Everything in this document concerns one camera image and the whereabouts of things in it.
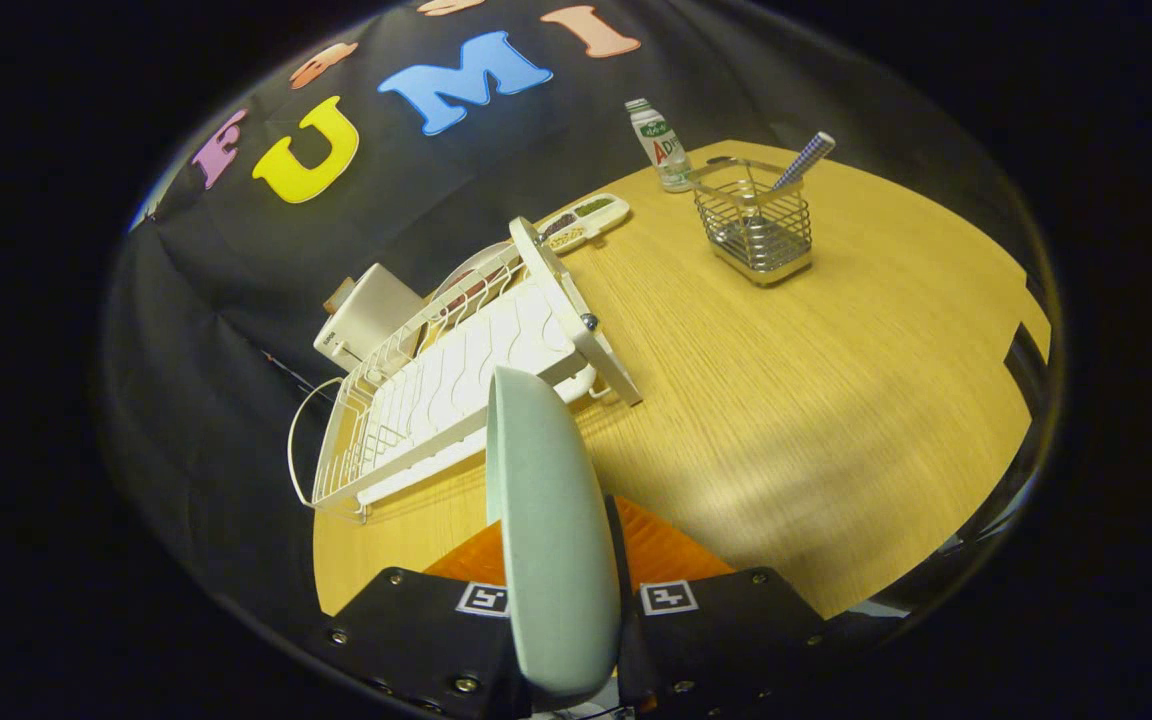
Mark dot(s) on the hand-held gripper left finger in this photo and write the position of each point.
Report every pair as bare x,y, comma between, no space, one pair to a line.
416,640

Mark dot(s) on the white toaster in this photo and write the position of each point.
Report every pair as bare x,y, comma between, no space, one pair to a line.
371,310

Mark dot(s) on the pale green plate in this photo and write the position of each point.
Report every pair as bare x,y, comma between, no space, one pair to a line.
551,540

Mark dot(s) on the white drink bottle green label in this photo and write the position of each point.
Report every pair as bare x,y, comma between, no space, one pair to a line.
661,145

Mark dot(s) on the toast slice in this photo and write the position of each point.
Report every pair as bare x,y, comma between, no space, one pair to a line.
338,295

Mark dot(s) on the beige round plate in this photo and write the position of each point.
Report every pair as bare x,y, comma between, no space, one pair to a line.
466,272

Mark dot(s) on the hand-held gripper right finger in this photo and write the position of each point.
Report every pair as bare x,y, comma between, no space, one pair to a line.
726,640

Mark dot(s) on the white divided condiment tray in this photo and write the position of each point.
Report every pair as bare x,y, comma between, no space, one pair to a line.
581,222

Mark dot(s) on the black backdrop cloth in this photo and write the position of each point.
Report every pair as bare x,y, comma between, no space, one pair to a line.
236,260

